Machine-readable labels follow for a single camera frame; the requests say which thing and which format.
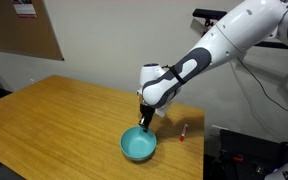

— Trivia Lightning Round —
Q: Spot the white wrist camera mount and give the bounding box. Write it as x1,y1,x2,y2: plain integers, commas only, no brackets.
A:
155,100,174,119

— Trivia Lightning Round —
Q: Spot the paper poster with red print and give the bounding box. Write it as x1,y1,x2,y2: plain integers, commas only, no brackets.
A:
11,0,38,19

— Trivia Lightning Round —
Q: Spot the black equipment case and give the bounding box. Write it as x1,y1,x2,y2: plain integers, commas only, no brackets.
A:
203,128,288,180

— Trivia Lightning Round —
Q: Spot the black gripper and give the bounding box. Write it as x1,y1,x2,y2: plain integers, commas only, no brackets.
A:
137,103,156,134

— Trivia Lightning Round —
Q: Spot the red marker pen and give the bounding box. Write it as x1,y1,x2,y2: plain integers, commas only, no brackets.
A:
179,123,189,143

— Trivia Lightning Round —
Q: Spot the brown cork board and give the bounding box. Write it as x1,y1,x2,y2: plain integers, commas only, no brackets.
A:
0,0,65,62

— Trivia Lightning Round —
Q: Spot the black velcro strap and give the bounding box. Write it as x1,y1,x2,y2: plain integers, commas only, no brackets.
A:
168,64,187,86

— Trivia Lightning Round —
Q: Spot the black camera on stand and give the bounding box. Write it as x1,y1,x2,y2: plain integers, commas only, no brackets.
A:
192,8,229,38

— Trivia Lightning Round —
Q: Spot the teal plastic bowl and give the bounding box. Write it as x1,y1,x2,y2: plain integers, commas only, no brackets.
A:
119,125,158,163

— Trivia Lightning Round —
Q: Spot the small red handle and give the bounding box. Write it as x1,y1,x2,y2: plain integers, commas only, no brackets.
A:
230,153,245,165

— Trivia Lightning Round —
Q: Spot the black cable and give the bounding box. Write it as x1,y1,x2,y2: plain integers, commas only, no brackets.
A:
236,55,288,120

